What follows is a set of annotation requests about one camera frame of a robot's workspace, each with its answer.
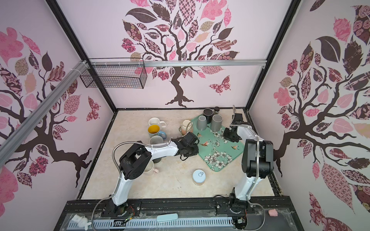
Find orange cream scalloped mug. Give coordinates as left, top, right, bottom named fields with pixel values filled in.
left=179, top=119, right=193, bottom=135

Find dark grey mug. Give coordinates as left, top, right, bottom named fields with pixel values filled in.
left=211, top=114, right=223, bottom=132

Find green floral tray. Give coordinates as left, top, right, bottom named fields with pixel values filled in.
left=191, top=117, right=244, bottom=172

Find light grey mug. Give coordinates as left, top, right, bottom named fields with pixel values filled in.
left=197, top=115, right=208, bottom=131

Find blue iridescent mug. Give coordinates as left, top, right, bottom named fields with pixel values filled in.
left=147, top=125, right=167, bottom=140

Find cream speckled mug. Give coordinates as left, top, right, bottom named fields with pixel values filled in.
left=149, top=136, right=164, bottom=145

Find white ribbed-bottom mug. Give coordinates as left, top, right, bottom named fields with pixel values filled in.
left=148, top=117, right=167, bottom=128

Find pink mug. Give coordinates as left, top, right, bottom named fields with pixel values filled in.
left=144, top=160, right=159, bottom=176

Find black white mug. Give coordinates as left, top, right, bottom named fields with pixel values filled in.
left=153, top=158, right=161, bottom=164

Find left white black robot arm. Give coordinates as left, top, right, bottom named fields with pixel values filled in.
left=111, top=132, right=199, bottom=206

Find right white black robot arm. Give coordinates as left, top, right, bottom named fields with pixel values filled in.
left=224, top=112, right=274, bottom=209

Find light blue eraser block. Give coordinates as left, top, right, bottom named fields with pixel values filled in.
left=156, top=213, right=178, bottom=223

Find pink sponge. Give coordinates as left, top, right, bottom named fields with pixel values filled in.
left=268, top=209, right=278, bottom=217

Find white power plug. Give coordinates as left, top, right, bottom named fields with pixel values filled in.
left=71, top=214, right=92, bottom=231

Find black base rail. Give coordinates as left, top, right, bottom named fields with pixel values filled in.
left=55, top=195, right=303, bottom=231

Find white slotted cable duct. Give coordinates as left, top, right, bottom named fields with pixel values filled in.
left=66, top=217, right=234, bottom=231

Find black wire basket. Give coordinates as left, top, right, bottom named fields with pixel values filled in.
left=80, top=58, right=148, bottom=89

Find left metal cable conduit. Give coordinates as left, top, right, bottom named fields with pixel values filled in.
left=91, top=121, right=194, bottom=223

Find back aluminium rail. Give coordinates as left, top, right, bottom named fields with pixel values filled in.
left=90, top=59, right=267, bottom=67

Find aluminium rail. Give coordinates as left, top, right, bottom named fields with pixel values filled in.
left=1, top=61, right=88, bottom=166
left=90, top=59, right=267, bottom=67

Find left aluminium rail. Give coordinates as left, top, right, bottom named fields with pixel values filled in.
left=1, top=61, right=88, bottom=166

